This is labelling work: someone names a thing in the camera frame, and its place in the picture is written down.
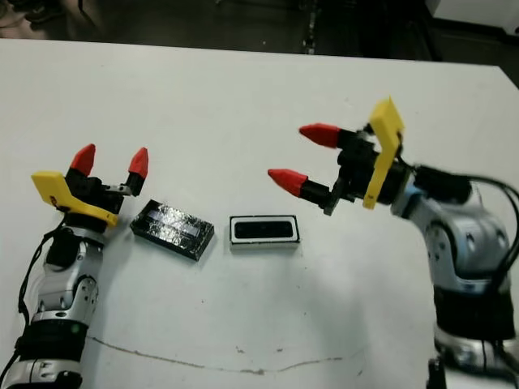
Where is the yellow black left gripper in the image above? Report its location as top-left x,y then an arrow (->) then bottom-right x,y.
31,143 -> 150,226

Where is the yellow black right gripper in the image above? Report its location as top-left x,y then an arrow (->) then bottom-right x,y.
267,96 -> 406,216

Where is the black slim camera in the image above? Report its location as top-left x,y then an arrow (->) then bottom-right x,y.
234,220 -> 294,241

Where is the black camera box lid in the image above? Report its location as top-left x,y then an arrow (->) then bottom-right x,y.
129,199 -> 216,264

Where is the dark shoe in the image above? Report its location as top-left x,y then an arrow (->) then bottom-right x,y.
24,0 -> 68,25

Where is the white cabinet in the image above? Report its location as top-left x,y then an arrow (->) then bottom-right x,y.
429,0 -> 519,37

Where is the white camera box base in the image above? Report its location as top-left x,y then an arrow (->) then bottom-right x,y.
228,214 -> 302,254

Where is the metal floor cable track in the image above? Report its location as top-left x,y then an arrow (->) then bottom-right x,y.
302,0 -> 322,56

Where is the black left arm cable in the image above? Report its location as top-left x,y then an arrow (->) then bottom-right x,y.
16,220 -> 68,325

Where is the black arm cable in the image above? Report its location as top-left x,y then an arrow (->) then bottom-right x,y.
16,220 -> 68,325
461,172 -> 519,365

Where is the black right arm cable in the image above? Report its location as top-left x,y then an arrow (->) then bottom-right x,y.
461,172 -> 519,365

